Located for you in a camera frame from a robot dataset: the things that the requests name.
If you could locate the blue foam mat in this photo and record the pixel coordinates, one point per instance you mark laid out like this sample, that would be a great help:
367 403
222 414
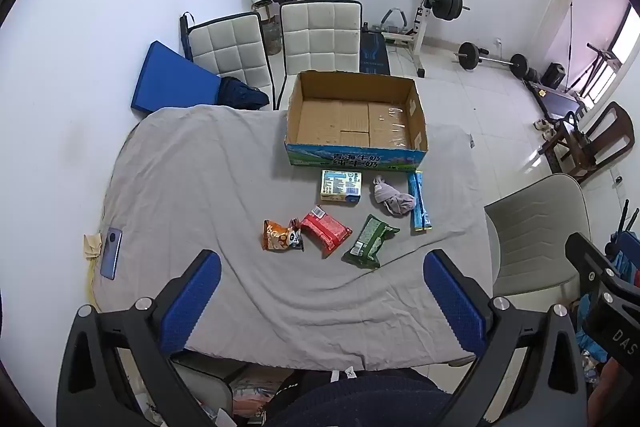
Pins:
172 79

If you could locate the orange snack packet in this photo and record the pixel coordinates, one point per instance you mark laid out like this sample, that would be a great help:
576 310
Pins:
280 237

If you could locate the blue clothes pile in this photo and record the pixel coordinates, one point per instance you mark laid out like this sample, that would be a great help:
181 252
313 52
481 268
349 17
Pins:
587 347

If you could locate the black weight bench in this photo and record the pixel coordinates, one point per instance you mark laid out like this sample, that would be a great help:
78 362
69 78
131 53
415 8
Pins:
373 52

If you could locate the yellow cloth scrap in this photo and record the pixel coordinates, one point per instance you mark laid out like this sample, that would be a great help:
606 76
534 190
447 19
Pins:
91 246

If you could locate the white padded chair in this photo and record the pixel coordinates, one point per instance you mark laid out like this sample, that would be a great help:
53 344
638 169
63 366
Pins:
320 37
227 49

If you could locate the black speaker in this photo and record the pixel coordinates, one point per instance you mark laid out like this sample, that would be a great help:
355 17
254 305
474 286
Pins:
553 75

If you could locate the dark wooden chair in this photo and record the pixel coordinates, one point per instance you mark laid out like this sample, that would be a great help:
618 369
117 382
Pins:
610 137

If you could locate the small barbell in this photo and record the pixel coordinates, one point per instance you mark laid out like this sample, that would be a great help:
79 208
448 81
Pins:
470 54

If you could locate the grey sit-up frame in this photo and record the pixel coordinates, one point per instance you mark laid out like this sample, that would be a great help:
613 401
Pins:
395 19

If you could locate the green snack packet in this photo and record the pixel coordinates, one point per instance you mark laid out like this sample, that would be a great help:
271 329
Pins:
369 241

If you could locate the red snack packet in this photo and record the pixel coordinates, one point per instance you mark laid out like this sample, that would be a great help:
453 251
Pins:
326 229

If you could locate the treadmill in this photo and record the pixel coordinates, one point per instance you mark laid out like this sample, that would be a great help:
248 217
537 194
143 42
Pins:
555 99

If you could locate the white barbell rack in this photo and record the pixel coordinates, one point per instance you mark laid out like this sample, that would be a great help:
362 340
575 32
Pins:
425 17

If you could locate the long blue snack packet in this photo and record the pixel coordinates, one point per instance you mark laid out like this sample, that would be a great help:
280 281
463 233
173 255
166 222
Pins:
420 204

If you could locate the blue smartphone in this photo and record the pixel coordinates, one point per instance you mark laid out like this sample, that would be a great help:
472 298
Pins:
111 253

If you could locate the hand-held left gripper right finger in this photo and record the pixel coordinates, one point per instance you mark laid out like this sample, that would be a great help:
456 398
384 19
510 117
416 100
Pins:
452 302

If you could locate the black exercise stand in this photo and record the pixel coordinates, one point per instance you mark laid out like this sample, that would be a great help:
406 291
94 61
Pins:
595 62

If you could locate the grey sock bundle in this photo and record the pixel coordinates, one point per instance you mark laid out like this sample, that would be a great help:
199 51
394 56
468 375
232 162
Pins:
392 199

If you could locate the pair of white shoes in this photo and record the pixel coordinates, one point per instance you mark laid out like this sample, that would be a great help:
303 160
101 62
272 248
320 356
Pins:
544 128

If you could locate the cardboard box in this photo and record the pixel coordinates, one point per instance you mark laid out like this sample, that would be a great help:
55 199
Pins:
350 122

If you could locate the grey table cloth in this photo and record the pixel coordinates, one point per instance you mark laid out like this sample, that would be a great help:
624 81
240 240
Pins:
200 187

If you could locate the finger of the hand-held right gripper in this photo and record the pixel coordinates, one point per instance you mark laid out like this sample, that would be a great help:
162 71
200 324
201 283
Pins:
587 257

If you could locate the person's dark trousers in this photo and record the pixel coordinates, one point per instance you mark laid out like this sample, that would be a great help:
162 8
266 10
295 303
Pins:
360 402

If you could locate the beige office chair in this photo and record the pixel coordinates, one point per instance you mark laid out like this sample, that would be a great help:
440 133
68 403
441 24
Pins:
537 227

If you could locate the dark blue bag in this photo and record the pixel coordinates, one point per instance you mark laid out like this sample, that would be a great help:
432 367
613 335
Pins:
242 94

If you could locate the black router antennas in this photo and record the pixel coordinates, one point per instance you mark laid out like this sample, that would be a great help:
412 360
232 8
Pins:
624 222

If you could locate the white and teal carton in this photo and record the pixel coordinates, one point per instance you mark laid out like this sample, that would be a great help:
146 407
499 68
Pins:
341 187

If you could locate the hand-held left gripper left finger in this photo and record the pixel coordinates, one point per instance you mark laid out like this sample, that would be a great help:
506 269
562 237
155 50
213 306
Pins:
192 302

